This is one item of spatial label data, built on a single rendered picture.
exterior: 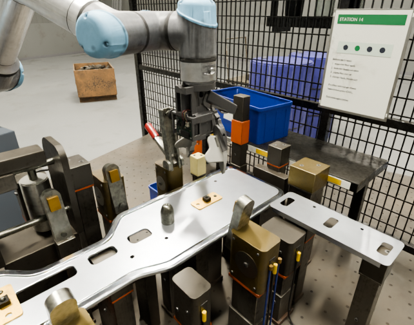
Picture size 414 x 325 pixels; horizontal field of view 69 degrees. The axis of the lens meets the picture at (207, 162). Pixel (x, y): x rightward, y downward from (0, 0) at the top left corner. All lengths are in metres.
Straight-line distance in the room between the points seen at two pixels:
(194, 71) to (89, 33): 0.20
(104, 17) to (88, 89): 5.25
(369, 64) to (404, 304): 0.70
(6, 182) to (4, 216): 0.54
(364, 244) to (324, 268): 0.38
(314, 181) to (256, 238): 0.30
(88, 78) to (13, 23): 4.76
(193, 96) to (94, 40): 0.21
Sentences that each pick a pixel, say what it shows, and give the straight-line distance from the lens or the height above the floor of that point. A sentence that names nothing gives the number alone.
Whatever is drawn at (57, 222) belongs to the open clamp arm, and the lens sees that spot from 0.75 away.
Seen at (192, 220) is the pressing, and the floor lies 1.00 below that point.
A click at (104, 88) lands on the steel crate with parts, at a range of 5.81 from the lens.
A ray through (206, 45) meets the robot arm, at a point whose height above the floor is 1.39.
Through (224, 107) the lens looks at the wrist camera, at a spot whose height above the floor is 1.25.
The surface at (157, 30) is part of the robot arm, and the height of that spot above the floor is 1.41.
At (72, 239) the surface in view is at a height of 0.99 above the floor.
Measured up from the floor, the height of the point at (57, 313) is 1.08.
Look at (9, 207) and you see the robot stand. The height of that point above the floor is 0.85.
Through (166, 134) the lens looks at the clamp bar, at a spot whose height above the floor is 1.15.
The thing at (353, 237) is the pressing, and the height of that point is 1.00.
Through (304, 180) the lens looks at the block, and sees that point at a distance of 0.88.
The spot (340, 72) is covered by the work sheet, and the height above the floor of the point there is 1.27.
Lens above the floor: 1.45
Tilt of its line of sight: 26 degrees down
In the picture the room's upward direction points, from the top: straight up
